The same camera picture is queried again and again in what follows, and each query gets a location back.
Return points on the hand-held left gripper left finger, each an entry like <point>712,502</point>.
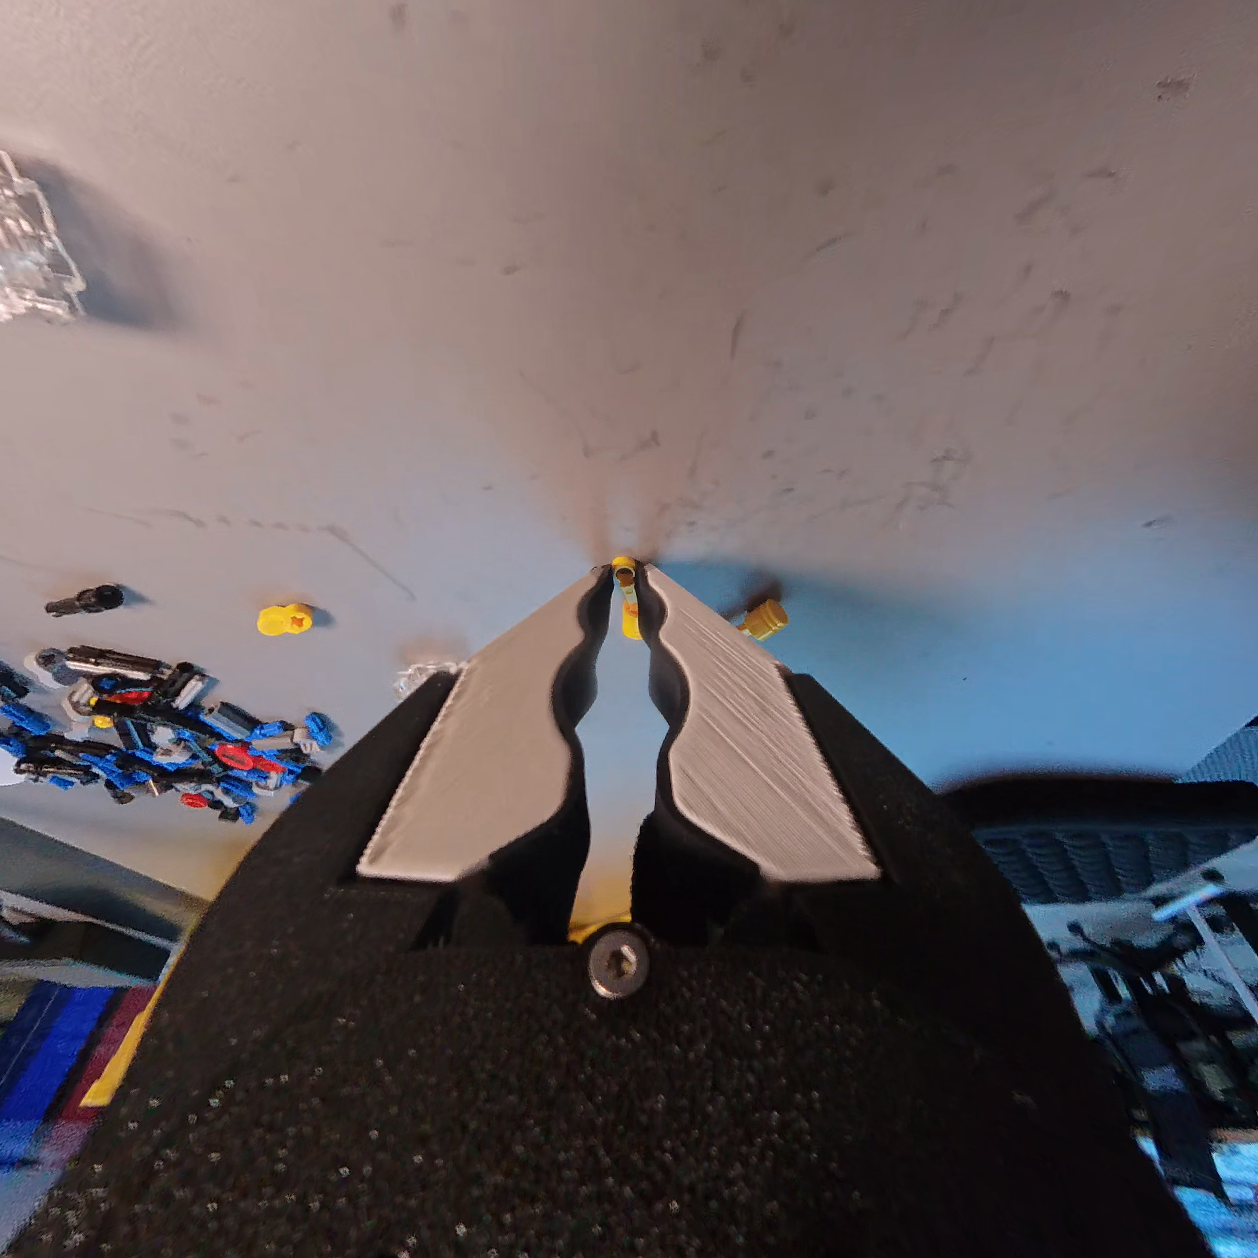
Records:
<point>471,776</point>

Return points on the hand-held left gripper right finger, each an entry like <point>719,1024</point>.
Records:
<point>756,776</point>

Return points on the yellow toy piston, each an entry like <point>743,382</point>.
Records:
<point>625,565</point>
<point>766,619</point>

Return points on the grey desk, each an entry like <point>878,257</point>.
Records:
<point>687,295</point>

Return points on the clear cylinder block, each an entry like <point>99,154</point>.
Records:
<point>34,265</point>
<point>417,678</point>

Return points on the yellow flat connector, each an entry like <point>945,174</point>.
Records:
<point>284,619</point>

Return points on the pile of mixed small bricks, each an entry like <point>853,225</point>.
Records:
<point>147,747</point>

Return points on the black connector pin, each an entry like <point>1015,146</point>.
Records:
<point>93,598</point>

